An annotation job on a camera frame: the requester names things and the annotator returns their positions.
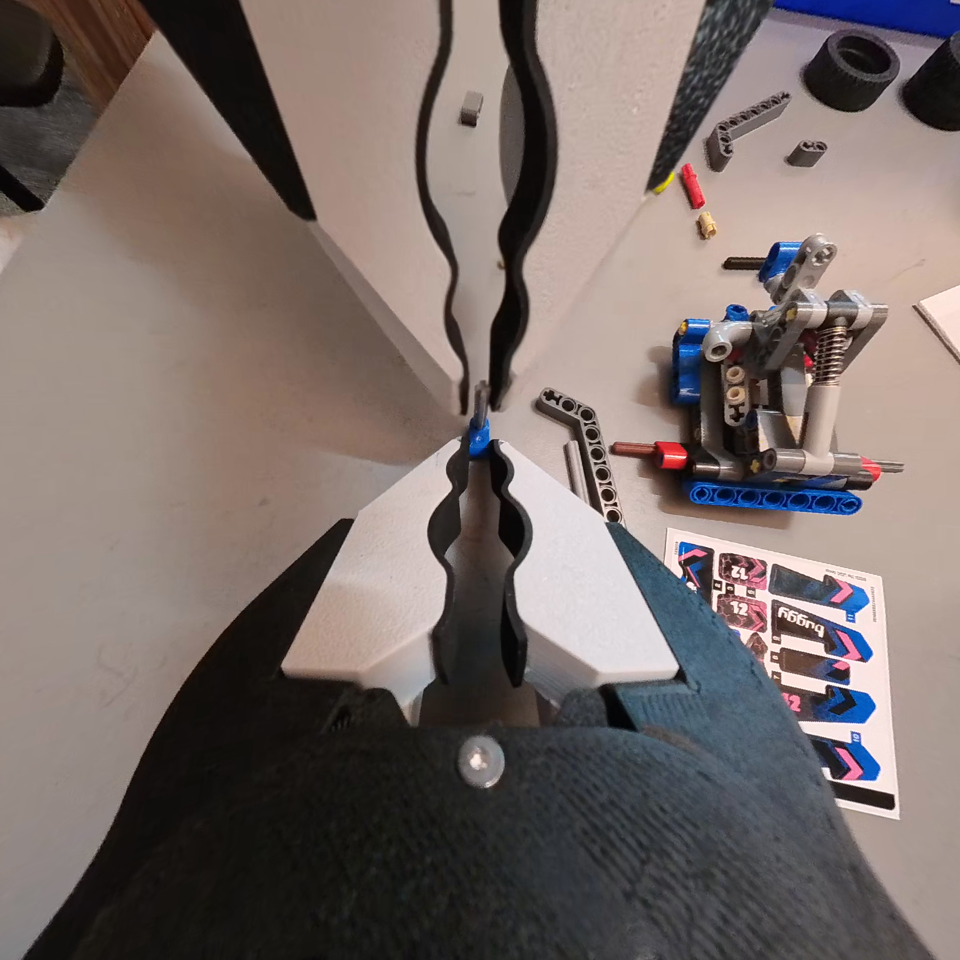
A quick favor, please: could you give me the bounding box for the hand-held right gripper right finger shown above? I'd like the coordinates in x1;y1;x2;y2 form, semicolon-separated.
489;441;681;690

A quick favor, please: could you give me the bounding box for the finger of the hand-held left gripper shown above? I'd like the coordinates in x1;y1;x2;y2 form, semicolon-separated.
240;0;474;417
487;0;710;412

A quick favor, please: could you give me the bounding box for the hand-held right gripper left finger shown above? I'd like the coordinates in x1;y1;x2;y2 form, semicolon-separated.
281;438;470;687

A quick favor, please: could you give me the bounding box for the dark grey angled lego beam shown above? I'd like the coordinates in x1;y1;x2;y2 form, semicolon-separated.
536;386;625;524

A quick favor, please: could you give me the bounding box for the grey and blue lego chassis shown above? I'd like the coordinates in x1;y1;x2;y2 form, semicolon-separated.
611;234;905;520

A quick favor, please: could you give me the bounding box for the dark grey L-shaped lego beam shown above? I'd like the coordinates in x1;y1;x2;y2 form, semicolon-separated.
705;91;792;174

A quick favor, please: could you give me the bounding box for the lego sticker sheet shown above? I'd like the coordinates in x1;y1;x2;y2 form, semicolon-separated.
663;527;901;820

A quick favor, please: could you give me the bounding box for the closed lego instruction booklet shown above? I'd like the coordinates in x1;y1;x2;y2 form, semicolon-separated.
913;285;960;354

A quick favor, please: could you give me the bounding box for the wooden panel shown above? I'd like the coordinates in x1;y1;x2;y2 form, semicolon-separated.
30;0;155;110

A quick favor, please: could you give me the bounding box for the black office chair armrest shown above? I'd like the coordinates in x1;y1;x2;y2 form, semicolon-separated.
0;0;67;106

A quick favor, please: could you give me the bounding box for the blue plastic storage bin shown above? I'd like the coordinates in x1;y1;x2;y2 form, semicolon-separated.
772;0;960;39

